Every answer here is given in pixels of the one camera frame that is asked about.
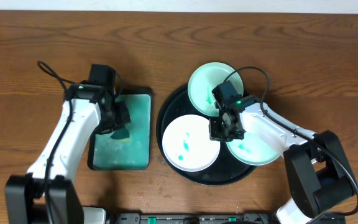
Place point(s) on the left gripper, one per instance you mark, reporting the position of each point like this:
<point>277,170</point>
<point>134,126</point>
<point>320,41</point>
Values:
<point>120,116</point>

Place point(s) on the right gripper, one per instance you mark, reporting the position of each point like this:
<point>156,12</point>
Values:
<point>217,131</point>

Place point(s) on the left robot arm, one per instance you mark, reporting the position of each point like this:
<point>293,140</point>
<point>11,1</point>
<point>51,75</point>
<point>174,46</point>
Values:
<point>46,194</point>

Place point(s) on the green yellow sponge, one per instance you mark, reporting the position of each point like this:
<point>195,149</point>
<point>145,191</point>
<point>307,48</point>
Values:
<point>121,135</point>

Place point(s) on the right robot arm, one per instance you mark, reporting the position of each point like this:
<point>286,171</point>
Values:
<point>321,181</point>

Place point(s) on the mint plate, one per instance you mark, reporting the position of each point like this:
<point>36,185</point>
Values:
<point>252,150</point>
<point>203,80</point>

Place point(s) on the white plate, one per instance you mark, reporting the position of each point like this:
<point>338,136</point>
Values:
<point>186,143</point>

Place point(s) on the black round tray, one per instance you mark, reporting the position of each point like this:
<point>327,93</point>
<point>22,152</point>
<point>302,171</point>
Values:
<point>225,170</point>

